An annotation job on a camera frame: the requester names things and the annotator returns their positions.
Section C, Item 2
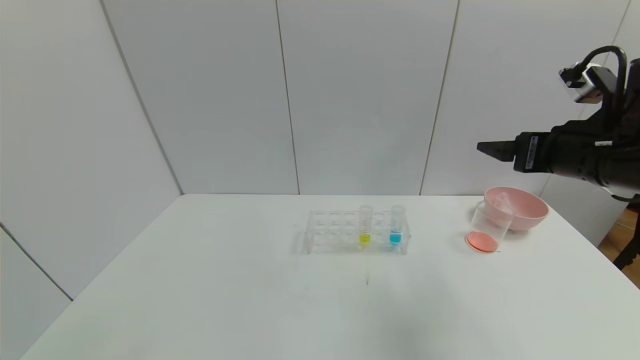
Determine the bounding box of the black metal furniture frame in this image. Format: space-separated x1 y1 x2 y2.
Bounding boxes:
612 197 640 271

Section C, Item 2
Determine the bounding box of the yellow pigment test tube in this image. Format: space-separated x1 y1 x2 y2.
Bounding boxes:
358 205 374 246

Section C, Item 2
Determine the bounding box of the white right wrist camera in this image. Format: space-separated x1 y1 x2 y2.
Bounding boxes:
559 62 618 104

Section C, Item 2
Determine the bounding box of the blue pigment test tube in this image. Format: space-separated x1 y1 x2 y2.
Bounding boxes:
390 205 405 246

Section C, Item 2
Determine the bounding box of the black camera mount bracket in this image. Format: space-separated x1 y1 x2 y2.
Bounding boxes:
592 65 632 132

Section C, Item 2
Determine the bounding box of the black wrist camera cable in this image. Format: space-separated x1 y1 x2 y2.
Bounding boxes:
575 46 629 126

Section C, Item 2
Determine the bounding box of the red pigment test tube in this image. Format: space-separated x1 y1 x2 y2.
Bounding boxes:
492 191 517 217

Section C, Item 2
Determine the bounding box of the clear acrylic test tube rack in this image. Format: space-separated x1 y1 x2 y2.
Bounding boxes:
304 209 411 256

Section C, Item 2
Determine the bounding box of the clear plastic beaker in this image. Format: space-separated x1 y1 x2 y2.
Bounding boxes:
465 201 513 253

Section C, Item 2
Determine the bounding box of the pink bowl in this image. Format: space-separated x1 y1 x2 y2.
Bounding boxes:
483 187 549 232

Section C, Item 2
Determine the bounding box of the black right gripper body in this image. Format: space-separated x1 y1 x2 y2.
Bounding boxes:
513 120 598 181

